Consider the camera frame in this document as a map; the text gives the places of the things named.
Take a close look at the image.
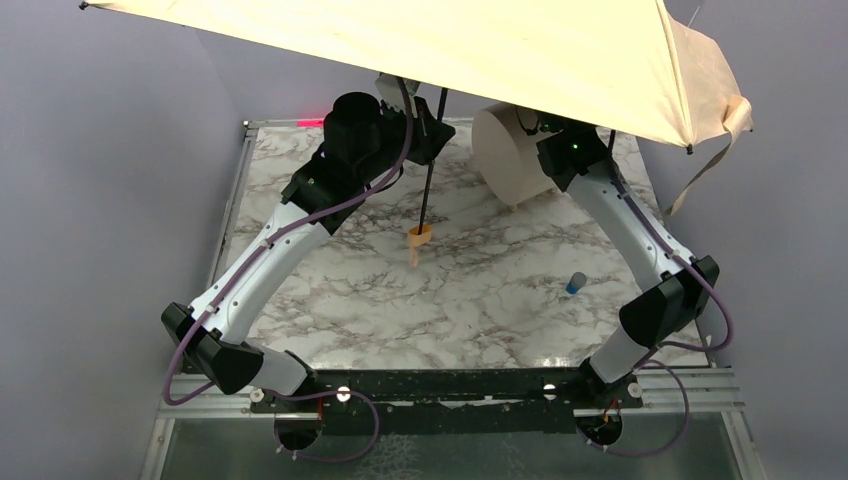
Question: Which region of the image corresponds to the beige folding umbrella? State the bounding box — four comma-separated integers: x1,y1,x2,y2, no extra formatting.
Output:
78,0,755,269

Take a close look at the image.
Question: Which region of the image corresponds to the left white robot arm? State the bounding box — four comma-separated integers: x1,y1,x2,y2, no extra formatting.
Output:
161,92,456,395

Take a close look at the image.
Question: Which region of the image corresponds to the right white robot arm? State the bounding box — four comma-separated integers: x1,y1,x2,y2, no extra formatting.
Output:
536,112,719,394

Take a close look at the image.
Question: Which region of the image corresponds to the cream cylindrical umbrella stand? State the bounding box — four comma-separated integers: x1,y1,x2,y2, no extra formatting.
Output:
472,102,556,208

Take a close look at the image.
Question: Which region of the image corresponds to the small blue capped bottle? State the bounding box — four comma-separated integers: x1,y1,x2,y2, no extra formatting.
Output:
565,271,588,295

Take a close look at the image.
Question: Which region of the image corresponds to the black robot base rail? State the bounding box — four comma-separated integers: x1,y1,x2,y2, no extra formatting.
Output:
250,367,643,447

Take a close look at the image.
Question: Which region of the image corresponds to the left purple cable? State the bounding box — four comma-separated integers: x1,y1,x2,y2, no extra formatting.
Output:
162,76,415,465

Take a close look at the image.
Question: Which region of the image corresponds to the purple cable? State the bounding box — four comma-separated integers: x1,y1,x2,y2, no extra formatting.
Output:
162,76,415,465
576,129,735,460

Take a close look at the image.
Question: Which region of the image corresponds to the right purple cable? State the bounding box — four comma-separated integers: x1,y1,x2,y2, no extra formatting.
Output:
576,129,735,460

